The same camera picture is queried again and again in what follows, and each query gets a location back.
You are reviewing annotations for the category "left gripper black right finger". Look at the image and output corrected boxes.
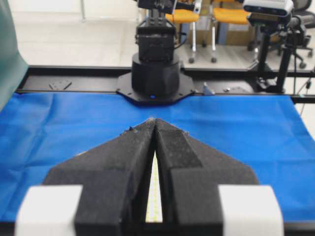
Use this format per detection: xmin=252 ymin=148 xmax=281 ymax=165
xmin=153 ymin=118 xmax=286 ymax=236

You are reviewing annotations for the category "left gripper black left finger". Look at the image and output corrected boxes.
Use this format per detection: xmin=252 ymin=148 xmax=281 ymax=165
xmin=16 ymin=117 xmax=156 ymax=236

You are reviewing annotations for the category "yellow checked towel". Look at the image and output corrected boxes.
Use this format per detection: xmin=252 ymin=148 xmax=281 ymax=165
xmin=145 ymin=153 xmax=163 ymax=223

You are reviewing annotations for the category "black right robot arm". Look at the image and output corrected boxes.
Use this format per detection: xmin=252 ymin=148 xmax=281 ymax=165
xmin=116 ymin=0 xmax=200 ymax=104

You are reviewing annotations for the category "blue table cloth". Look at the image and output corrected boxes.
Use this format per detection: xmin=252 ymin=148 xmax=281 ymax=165
xmin=0 ymin=92 xmax=315 ymax=221

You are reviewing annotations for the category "green backdrop curtain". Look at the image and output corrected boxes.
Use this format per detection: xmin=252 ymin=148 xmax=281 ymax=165
xmin=0 ymin=0 xmax=29 ymax=109

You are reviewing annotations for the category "orange chair left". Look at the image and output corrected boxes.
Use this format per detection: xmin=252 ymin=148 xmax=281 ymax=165
xmin=165 ymin=0 xmax=219 ymax=63

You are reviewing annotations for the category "orange chair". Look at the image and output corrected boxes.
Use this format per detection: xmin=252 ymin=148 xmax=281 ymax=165
xmin=165 ymin=0 xmax=219 ymax=63
xmin=209 ymin=0 xmax=259 ymax=62

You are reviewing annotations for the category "orange chair right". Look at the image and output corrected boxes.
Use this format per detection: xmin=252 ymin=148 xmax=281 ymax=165
xmin=209 ymin=0 xmax=259 ymax=62

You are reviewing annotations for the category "black office chair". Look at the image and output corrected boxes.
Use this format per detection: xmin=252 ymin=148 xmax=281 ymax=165
xmin=278 ymin=0 xmax=315 ymax=69

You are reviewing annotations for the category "black table frame rail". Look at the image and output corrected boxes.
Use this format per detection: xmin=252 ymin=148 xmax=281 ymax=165
xmin=17 ymin=66 xmax=315 ymax=105

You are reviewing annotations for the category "black camera stand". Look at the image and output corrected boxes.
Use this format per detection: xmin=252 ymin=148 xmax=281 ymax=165
xmin=252 ymin=16 xmax=294 ymax=94

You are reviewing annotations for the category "grey depth camera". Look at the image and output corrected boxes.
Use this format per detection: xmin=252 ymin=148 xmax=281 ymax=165
xmin=243 ymin=0 xmax=294 ymax=25

